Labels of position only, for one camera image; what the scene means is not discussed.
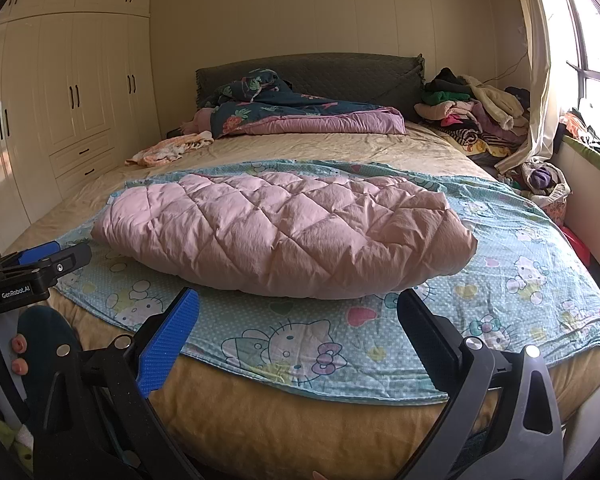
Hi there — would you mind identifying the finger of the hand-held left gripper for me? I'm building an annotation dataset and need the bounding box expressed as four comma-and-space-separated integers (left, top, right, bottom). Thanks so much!
16, 241, 93, 288

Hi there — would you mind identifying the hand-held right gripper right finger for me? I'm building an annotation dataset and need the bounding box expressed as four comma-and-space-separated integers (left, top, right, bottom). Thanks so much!
397, 289, 566, 480

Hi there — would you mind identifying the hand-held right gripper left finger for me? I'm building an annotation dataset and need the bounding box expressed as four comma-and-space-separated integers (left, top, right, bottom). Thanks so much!
35, 286, 206, 480

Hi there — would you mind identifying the pink quilted jacket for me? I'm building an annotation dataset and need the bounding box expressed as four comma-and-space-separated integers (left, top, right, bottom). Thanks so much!
91, 170, 478, 301

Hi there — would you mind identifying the bag of clothes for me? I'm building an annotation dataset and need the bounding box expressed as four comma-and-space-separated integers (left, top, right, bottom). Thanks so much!
500, 157, 571, 211

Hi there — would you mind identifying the pile of mixed clothes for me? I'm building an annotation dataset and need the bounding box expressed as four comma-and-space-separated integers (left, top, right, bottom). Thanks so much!
414, 67, 536, 158

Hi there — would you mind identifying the person's left hand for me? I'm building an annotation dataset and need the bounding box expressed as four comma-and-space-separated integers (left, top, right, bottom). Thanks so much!
0, 332, 31, 413

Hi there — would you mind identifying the blue cartoon print sheet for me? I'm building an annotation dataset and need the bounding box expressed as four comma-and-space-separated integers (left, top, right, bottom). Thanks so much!
55, 159, 600, 406

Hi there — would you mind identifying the bed with beige sheet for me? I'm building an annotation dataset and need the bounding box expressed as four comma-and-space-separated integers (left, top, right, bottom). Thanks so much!
0, 120, 600, 480

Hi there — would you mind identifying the peach patterned cloth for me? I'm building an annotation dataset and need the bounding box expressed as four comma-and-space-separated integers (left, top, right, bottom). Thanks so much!
125, 131, 215, 168

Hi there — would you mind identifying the cream wardrobe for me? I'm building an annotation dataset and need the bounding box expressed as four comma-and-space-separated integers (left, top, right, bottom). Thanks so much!
0, 0, 153, 256

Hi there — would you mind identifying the red object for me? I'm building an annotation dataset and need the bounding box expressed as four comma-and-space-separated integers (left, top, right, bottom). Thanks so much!
560, 226, 592, 267

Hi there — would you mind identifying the pink pillow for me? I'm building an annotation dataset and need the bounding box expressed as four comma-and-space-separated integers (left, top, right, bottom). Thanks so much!
180, 107, 218, 136

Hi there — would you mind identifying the green windowsill cover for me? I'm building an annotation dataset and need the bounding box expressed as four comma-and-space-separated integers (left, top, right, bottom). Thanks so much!
560, 135, 600, 178

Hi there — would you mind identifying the dark floral quilt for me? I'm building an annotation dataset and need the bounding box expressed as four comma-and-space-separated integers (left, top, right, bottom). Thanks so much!
210, 70, 408, 138

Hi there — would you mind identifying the colourful cloth heap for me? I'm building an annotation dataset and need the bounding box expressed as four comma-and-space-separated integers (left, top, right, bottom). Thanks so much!
560, 107, 600, 161

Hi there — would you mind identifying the grey padded headboard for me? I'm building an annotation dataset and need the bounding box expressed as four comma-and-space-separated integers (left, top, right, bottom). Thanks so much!
195, 54, 426, 111

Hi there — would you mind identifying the cream curtain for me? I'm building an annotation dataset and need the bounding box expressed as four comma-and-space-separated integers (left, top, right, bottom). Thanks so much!
495, 0, 581, 173

